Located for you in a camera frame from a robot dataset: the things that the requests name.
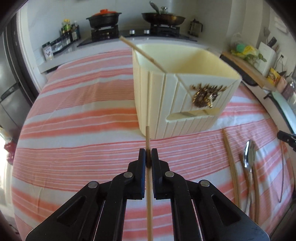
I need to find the black-lidded jar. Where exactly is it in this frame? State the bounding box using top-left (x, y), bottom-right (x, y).
top-left (42, 42), bottom-right (54, 61)

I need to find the pink cup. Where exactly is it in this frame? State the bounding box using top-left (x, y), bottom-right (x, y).
top-left (277, 77), bottom-right (288, 93)

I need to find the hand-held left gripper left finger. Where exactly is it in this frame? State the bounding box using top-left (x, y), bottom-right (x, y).
top-left (25, 149), bottom-right (147, 241)

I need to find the red cloth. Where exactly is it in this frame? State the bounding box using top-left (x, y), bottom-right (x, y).
top-left (4, 142), bottom-right (17, 165)

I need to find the wooden cutting board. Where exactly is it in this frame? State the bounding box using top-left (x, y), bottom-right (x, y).
top-left (220, 51), bottom-right (277, 91)

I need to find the black gas stove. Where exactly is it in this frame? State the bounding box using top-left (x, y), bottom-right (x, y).
top-left (77, 23), bottom-right (198, 48)

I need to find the white knife block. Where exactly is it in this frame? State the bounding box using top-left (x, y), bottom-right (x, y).
top-left (258, 37), bottom-right (278, 76)

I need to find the steel spoon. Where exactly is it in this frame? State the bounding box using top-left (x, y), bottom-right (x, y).
top-left (243, 139), bottom-right (258, 216)

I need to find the black pot with orange lid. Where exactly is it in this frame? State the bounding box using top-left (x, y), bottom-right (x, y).
top-left (86, 9), bottom-right (122, 29)

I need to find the black frying pan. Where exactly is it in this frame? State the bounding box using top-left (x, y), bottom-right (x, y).
top-left (142, 1), bottom-right (186, 26)

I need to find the thin dark cable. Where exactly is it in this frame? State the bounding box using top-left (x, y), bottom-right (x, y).
top-left (277, 138), bottom-right (286, 203)

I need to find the yellow snack packet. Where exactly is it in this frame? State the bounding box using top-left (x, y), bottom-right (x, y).
top-left (267, 68), bottom-right (282, 85)

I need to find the plastic bag of vegetables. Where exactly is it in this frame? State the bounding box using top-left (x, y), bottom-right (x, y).
top-left (231, 32), bottom-right (267, 63)

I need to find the dark sauce bottle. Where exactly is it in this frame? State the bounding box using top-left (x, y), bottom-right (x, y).
top-left (70, 21), bottom-right (80, 42)

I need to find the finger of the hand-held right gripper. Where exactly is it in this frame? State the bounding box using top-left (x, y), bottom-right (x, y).
top-left (277, 130), bottom-right (296, 152)

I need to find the glass pan lid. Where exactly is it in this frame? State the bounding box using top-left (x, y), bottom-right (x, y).
top-left (151, 6), bottom-right (176, 17)

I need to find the glass-topped black board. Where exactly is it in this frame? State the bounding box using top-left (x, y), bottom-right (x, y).
top-left (263, 91), bottom-right (296, 134)

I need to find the glass french press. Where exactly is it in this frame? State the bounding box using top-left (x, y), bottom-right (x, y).
top-left (188, 19), bottom-right (204, 37)

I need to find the cream ribbed utensil holder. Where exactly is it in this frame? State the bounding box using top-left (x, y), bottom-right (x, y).
top-left (132, 43), bottom-right (242, 140)

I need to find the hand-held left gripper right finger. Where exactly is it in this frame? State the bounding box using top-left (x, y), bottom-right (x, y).
top-left (151, 149), bottom-right (270, 241)

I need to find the pink striped tablecloth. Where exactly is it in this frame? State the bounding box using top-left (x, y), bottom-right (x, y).
top-left (11, 48), bottom-right (292, 241)

